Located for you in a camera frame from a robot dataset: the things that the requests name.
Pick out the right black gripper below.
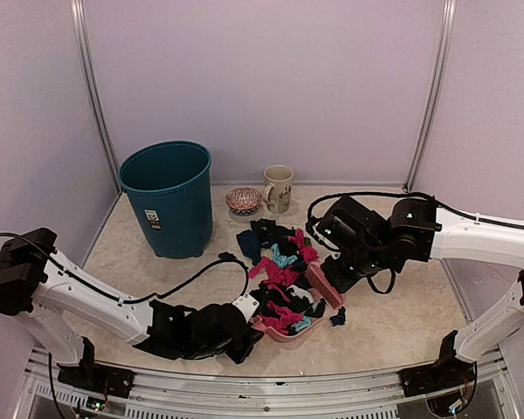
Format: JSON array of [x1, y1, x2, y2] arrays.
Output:
[[320, 243, 393, 295]]

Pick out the pink dustpan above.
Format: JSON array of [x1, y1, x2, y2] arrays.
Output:
[[252, 298, 328, 343]]

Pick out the pink hand brush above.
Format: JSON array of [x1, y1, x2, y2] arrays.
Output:
[[305, 262, 345, 309]]

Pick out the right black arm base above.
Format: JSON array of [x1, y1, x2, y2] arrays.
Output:
[[398, 330, 477, 397]]

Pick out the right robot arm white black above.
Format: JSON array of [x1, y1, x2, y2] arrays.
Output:
[[305, 191, 524, 388]]

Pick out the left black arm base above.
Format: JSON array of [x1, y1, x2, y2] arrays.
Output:
[[58, 337, 135, 399]]

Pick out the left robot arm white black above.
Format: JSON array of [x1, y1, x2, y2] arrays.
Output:
[[0, 228, 263, 388]]

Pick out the pile of coloured scraps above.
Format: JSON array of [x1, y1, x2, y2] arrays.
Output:
[[237, 218, 323, 316]]

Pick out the dark blue scrap right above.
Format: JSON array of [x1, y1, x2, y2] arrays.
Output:
[[329, 306, 346, 326]]

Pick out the beige ceramic mug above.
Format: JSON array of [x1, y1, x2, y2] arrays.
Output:
[[262, 165, 294, 214]]

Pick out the patterned small bowl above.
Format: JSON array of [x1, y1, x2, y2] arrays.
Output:
[[225, 187, 262, 216]]

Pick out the teal plastic bucket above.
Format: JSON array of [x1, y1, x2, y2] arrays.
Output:
[[119, 141, 213, 259]]

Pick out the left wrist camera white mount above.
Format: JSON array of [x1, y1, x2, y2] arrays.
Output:
[[231, 293, 260, 322]]

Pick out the aluminium front rail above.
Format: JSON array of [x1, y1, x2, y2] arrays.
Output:
[[6, 349, 524, 418]]

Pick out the right aluminium corner post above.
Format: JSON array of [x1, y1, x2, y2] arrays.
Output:
[[403, 0, 458, 192]]

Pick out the aluminium corner post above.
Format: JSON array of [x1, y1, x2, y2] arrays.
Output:
[[69, 0, 121, 194], [403, 0, 458, 192]]

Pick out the left aluminium corner post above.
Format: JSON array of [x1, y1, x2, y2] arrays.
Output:
[[69, 0, 121, 194]]

